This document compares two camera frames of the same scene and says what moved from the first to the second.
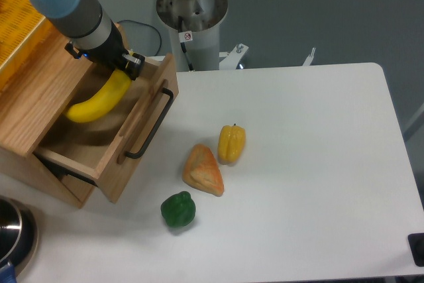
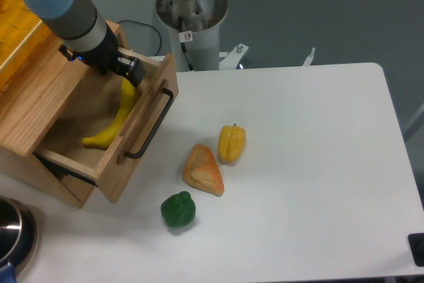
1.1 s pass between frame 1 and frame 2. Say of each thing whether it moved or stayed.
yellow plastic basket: stayed
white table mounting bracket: stayed
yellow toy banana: moved
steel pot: stayed
